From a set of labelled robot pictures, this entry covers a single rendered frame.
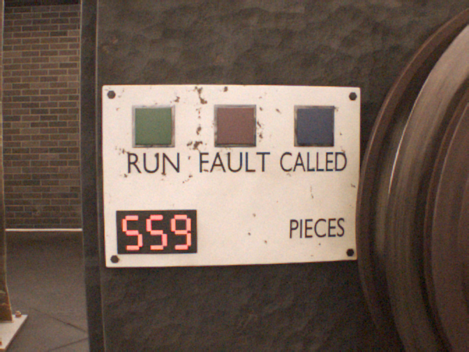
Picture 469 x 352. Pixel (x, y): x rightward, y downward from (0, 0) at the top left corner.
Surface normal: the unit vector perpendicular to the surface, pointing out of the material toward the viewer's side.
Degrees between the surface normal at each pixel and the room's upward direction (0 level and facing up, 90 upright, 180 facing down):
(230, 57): 90
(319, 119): 90
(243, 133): 90
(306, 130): 90
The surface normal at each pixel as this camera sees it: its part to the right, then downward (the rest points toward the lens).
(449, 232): 0.12, 0.09
